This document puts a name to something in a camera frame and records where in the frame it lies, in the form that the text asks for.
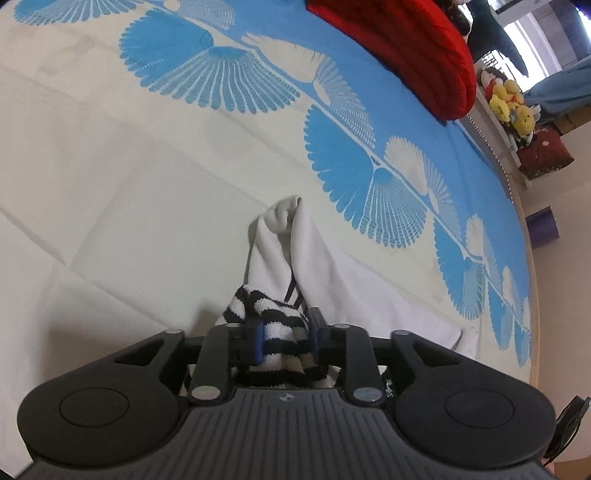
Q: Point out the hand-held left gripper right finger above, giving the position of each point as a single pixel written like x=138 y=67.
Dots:
x=314 y=340

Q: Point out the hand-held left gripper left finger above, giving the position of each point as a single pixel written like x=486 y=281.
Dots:
x=258 y=340

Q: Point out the white black striped small hoodie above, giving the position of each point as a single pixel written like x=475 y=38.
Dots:
x=307 y=251

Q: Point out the purple box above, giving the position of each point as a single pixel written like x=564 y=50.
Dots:
x=544 y=228

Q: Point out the blue white fan-print bed sheet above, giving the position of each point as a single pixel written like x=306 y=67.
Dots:
x=138 y=138

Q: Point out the yellow plush toys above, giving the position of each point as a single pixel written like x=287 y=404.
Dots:
x=496 y=134

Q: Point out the yellow plush toy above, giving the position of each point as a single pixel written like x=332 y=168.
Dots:
x=510 y=88
x=524 y=118
x=499 y=107

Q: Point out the wooden cabinet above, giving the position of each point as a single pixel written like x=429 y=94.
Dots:
x=572 y=123

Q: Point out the red folded blanket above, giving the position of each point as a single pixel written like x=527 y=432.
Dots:
x=415 y=50

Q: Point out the red white plush doll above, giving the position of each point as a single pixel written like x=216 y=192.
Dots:
x=487 y=78

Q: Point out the blue curtain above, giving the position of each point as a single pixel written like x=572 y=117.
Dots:
x=561 y=90

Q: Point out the dark patterned cushion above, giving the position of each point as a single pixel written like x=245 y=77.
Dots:
x=457 y=16

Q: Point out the blue shark plush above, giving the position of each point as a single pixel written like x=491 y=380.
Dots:
x=491 y=32

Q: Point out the window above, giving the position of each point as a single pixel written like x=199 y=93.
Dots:
x=535 y=32

